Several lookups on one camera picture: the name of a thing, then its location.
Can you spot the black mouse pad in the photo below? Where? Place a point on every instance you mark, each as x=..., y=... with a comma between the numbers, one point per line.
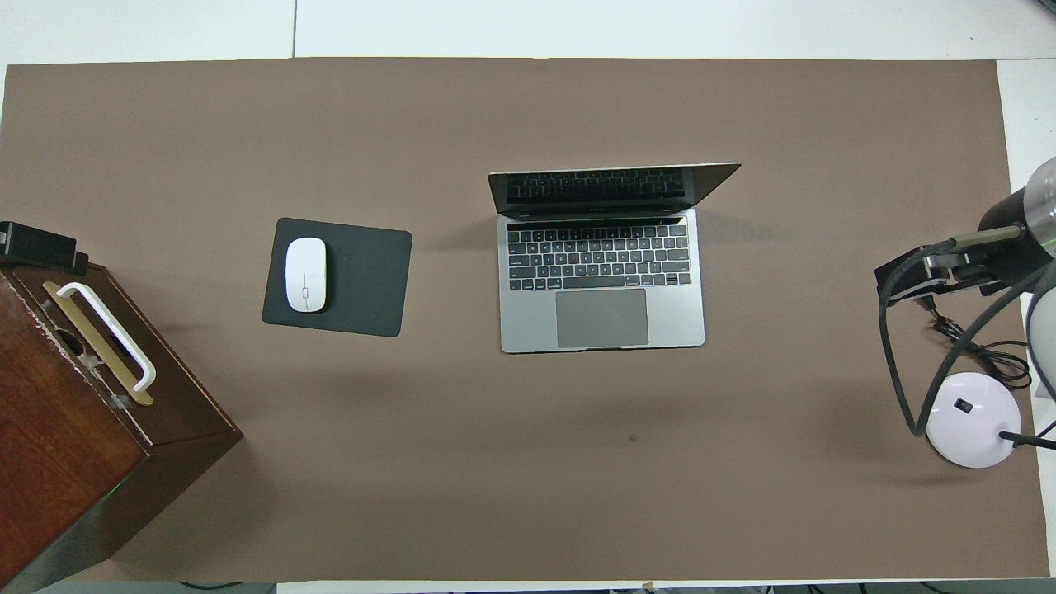
x=363, y=280

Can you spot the white desk lamp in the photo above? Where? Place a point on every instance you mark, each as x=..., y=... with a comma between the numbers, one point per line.
x=973, y=421

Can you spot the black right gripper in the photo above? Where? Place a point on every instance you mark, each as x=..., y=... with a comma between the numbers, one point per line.
x=1006, y=256

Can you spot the dark brown wooden box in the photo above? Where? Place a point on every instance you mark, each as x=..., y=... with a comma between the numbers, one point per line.
x=49, y=429

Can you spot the white computer mouse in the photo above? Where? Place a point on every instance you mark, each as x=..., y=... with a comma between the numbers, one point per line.
x=305, y=276

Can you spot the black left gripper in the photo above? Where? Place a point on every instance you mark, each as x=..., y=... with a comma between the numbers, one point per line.
x=33, y=243

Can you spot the large brown table mat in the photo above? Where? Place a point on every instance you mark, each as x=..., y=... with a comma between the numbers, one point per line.
x=495, y=124

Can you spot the silver grey laptop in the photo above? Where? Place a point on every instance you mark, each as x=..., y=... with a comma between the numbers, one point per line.
x=685, y=322

